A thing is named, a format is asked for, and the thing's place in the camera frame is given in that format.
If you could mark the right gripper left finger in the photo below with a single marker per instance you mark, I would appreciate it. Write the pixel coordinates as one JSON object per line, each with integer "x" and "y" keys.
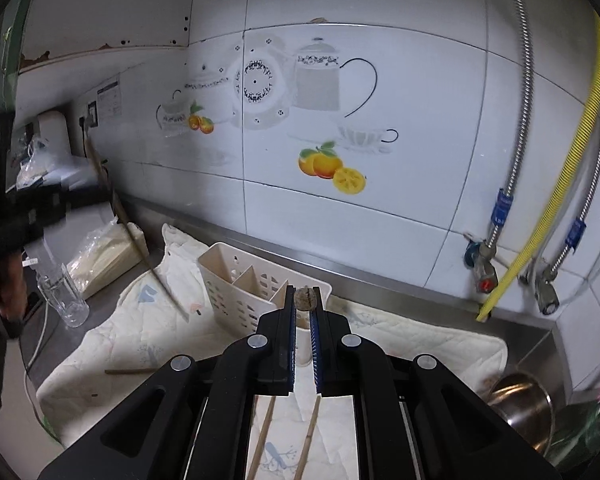
{"x": 190, "y": 419}

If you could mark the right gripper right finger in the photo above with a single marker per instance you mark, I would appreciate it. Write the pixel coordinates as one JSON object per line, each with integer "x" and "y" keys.
{"x": 415, "y": 419}

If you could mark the wooden chopstick curved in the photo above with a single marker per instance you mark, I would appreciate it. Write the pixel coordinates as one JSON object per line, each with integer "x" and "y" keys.
{"x": 130, "y": 371}

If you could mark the white kitchen appliance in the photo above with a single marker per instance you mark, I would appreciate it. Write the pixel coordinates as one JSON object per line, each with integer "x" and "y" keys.
{"x": 50, "y": 130}

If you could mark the person left hand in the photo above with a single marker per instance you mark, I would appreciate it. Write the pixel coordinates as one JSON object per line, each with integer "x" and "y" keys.
{"x": 13, "y": 288}

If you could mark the clear glass mug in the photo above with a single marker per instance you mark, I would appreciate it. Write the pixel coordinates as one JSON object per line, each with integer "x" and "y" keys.
{"x": 60, "y": 292}

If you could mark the bagged cream tissue pack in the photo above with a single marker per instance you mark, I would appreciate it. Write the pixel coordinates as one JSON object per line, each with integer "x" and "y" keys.
{"x": 104, "y": 255}

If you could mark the stainless steel pot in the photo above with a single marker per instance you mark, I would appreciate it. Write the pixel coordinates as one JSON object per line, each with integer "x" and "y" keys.
{"x": 527, "y": 407}

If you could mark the white quilted patterned mat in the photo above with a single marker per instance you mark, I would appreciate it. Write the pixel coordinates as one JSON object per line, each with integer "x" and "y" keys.
{"x": 145, "y": 331}

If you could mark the cream plastic utensil holder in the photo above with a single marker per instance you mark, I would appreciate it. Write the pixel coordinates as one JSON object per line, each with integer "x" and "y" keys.
{"x": 242, "y": 287}

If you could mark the green glass jar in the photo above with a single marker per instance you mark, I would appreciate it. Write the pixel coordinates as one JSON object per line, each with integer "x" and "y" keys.
{"x": 576, "y": 438}

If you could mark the blue red water valve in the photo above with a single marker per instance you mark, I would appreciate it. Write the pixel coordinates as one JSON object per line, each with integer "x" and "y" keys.
{"x": 478, "y": 258}

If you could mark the chrome angle valve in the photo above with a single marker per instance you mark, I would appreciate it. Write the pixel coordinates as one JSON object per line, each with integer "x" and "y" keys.
{"x": 540, "y": 282}

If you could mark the black wall power socket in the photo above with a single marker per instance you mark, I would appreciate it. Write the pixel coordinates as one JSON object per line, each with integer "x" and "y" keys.
{"x": 90, "y": 118}

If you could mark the white instruction wall sticker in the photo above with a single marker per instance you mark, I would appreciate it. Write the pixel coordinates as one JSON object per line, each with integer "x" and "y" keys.
{"x": 109, "y": 100}

